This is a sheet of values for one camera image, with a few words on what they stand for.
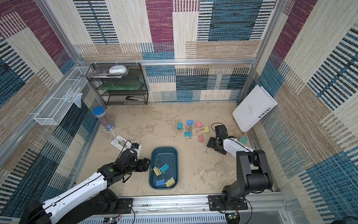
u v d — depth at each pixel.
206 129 1.03
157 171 0.83
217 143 0.69
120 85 1.00
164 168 0.85
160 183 0.80
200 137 1.00
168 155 0.92
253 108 0.86
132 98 1.10
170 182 0.78
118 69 0.89
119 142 0.97
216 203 0.73
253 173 0.45
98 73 0.92
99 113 0.90
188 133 1.02
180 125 1.05
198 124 1.05
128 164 0.64
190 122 1.09
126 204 0.74
